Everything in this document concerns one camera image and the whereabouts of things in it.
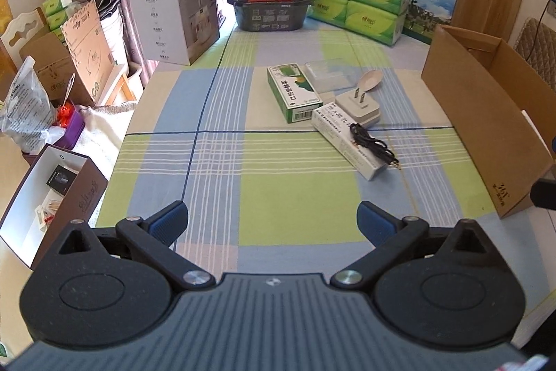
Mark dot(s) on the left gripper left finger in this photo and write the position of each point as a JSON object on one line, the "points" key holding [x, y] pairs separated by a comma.
{"points": [[101, 287]]}

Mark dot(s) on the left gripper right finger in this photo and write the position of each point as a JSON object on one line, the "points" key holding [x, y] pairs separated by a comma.
{"points": [[447, 288]]}

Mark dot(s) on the white plug night light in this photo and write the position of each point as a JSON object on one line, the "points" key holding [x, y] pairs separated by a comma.
{"points": [[360, 106]]}

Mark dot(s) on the white ointment box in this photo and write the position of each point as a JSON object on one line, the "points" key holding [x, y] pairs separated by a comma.
{"points": [[334, 124]]}

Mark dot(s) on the clear plastic case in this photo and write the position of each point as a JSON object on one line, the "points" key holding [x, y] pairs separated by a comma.
{"points": [[332, 74]]}

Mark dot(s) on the green white medicine box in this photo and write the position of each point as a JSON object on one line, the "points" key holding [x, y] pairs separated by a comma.
{"points": [[293, 92]]}

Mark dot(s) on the brown cardboard box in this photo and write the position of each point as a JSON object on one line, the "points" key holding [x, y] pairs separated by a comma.
{"points": [[502, 110]]}

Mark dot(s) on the open brown white gift box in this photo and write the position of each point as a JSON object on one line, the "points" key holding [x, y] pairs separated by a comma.
{"points": [[59, 186]]}

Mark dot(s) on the quilted brown chair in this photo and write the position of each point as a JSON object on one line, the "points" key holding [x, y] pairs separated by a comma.
{"points": [[536, 43]]}

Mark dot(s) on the white printed plastic bag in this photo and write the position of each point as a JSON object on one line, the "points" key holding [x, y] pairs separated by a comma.
{"points": [[27, 113]]}

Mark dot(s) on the plaid tablecloth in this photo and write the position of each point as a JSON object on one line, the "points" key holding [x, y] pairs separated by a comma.
{"points": [[266, 196]]}

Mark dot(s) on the blue milk carton lower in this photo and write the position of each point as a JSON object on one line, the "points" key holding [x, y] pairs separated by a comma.
{"points": [[423, 16]]}

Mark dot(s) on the brown printed cardboard carton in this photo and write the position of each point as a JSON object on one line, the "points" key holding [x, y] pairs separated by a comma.
{"points": [[94, 64]]}

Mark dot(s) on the white appliance box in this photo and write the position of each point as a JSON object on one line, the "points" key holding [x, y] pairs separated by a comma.
{"points": [[175, 31]]}

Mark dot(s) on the wall power socket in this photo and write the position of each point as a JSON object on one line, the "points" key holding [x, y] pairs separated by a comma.
{"points": [[551, 9]]}

